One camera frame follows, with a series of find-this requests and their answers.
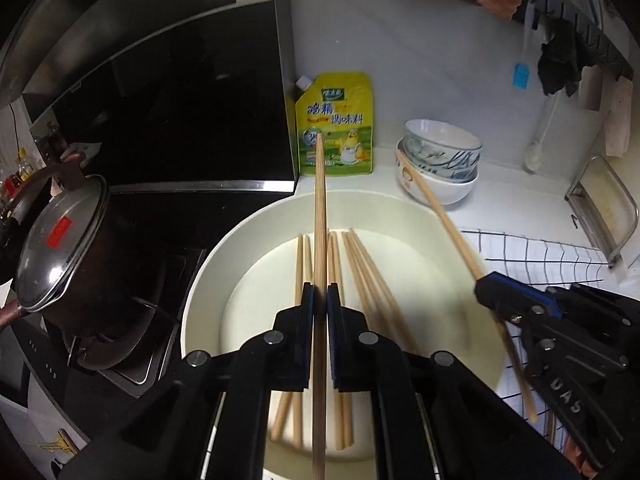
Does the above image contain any blue floral patterned bowl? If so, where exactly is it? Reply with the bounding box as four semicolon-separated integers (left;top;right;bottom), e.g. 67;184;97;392
403;119;483;173
399;145;481;184

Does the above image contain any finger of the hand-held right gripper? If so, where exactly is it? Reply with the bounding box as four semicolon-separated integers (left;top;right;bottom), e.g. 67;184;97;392
485;271;568;317
473;279;548;343

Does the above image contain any pink hanging cloth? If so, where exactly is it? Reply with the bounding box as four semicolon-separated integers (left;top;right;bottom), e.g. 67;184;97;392
602;77;636;157

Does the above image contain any white black checkered cloth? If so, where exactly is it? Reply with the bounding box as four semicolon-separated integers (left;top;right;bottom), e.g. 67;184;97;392
457;229;631;443

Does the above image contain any white cutting board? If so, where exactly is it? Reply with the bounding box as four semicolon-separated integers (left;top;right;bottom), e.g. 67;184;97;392
582;162;640;271

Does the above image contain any blue silicone brush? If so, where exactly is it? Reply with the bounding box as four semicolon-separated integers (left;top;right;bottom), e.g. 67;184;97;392
511;0;535;92

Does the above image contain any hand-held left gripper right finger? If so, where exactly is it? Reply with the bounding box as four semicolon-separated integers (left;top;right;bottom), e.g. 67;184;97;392
326;282;581;480

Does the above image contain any large white basin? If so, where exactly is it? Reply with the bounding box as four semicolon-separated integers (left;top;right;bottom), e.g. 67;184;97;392
179;189;516;480

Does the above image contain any metal pot lid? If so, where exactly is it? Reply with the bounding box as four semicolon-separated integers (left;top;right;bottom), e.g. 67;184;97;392
14;151;111;313

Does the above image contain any glass condiment bottle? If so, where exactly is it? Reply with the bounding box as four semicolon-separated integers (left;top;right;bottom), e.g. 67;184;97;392
12;147;31;186

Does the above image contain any white bottle brush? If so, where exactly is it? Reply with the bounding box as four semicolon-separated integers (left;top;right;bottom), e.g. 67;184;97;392
522;87;561;173

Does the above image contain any black cooking pot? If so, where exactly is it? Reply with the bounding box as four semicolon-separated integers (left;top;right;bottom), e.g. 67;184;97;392
0;175;176;368

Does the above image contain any beige hanging cloth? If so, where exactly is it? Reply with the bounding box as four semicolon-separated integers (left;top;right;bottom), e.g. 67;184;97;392
577;65;603;111

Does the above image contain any pile of wooden chopsticks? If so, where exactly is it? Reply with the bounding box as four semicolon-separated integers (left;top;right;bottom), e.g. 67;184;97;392
326;229;423;451

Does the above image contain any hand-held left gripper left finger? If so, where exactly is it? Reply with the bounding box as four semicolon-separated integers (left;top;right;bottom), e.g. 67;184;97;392
65;282;316;480

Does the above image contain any person's right hand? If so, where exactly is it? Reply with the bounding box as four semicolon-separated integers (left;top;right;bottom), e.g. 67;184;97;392
565;447;608;480

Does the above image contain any black wall hook rail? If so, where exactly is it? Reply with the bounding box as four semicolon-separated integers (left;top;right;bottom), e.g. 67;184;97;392
445;0;633;81

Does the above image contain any black range hood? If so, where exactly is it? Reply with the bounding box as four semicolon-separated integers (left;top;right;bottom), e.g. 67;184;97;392
0;0;296;196

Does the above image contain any black gas stove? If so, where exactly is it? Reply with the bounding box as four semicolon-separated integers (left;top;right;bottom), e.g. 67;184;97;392
0;247;208;461

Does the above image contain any black hanging cloth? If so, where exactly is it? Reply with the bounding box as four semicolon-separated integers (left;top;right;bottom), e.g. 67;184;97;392
537;17;596;98

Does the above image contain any plain white bowl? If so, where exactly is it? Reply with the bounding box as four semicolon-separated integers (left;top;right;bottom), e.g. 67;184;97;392
396;152;479;206

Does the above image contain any yellow seasoning pouch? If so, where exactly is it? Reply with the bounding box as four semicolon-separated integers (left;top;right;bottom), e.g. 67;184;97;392
294;72;376;177

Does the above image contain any metal cutting board rack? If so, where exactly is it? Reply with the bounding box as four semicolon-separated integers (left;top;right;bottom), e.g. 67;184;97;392
565;155;640;268

